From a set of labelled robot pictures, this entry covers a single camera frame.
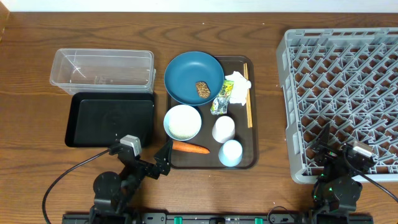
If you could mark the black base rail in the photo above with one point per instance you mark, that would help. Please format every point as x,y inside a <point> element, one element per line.
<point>162,218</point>

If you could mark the dark blue plate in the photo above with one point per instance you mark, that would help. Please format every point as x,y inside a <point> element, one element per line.
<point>186,70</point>

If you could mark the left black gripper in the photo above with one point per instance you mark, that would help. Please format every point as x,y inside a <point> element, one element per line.
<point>161,163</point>

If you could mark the black tray bin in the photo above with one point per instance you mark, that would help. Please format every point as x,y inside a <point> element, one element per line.
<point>100,119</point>

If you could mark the brown mushroom piece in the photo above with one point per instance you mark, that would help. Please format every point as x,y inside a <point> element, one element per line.
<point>202,89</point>

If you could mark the light blue cup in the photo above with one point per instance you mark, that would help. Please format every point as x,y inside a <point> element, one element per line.
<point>231,153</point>

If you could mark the orange carrot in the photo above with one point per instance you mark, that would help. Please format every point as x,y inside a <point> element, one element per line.
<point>186,147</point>

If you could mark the wooden chopstick right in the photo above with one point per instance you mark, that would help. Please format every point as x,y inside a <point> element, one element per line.
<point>249,109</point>

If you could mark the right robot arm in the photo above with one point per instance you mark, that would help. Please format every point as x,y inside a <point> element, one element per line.
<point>335,192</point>

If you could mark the green snack wrapper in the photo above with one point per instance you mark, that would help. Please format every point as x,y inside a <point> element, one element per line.
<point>220,103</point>

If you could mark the white pink cup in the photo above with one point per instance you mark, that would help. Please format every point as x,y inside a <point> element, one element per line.
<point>223,129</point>

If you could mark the clear plastic bin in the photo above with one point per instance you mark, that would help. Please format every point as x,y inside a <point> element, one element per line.
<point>103,70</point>

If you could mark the grey dishwasher rack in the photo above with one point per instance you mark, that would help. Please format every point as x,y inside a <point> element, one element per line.
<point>345,79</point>

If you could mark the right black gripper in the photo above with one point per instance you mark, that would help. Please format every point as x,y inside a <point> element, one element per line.
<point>329,153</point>

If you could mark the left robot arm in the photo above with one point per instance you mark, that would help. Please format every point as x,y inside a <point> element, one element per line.
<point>114,192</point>

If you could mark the light blue bowl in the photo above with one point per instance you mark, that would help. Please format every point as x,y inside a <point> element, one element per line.
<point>168,123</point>

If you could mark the brown serving tray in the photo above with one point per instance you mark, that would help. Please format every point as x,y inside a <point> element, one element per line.
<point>244,118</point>

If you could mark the crumpled white tissue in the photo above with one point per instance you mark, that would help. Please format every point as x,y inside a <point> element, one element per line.
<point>240,88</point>

